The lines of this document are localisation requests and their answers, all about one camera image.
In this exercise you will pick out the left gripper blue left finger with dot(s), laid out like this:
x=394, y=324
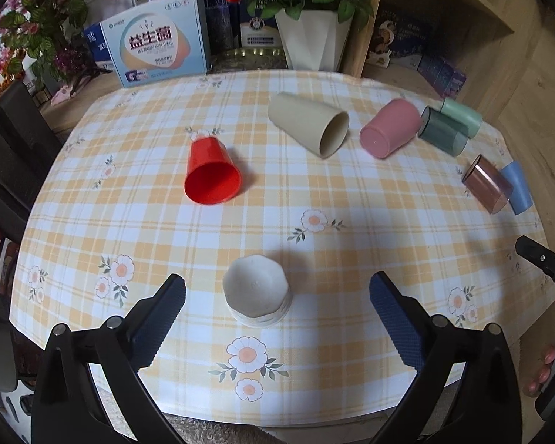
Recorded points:
x=152, y=318

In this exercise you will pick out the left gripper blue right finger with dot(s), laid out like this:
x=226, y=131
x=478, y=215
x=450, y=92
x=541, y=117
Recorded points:
x=401, y=317

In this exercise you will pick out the small white cup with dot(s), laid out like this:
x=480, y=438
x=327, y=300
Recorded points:
x=256, y=291

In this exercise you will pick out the red plastic cup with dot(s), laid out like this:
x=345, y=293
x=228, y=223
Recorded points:
x=211, y=177

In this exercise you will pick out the maroon transparent cup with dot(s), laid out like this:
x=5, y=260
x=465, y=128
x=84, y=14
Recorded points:
x=487, y=184

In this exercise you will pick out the blue plastic cup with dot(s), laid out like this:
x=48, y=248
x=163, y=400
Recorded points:
x=520, y=199

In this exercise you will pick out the teal transparent cup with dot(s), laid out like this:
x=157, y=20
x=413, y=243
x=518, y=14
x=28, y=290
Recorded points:
x=442, y=131

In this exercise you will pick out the pink plastic cup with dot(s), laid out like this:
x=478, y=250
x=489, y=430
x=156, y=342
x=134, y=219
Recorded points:
x=395, y=125

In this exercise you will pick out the beige plastic cup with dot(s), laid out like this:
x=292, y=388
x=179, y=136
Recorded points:
x=319, y=127

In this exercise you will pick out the mint green cup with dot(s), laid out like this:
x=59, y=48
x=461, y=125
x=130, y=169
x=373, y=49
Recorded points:
x=464, y=114

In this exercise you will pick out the right hand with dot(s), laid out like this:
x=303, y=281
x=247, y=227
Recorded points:
x=537, y=353

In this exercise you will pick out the yellow plaid floral tablecloth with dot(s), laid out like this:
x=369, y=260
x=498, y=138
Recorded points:
x=112, y=222

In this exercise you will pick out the black office chair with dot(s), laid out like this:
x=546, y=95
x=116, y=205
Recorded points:
x=28, y=149

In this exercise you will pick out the purple small box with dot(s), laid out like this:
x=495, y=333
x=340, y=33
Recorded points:
x=446, y=79

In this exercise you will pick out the gold ornate tray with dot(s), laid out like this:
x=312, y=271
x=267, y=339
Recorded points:
x=248, y=59

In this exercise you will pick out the light blue probiotic box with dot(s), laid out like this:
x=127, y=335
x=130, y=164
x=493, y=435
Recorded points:
x=158, y=40

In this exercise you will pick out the dark snack box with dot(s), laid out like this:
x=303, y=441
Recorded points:
x=396, y=39

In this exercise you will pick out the white faceted flower pot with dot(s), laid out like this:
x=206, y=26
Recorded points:
x=315, y=41

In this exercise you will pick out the wooden shelf unit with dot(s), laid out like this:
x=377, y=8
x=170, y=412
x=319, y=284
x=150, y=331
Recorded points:
x=454, y=28

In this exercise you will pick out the blue box behind roses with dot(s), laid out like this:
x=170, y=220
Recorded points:
x=256, y=32

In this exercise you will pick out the pink blossom plant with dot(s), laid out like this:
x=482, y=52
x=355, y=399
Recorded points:
x=50, y=33

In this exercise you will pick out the dark blue patterned box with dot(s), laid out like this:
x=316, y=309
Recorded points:
x=222, y=25

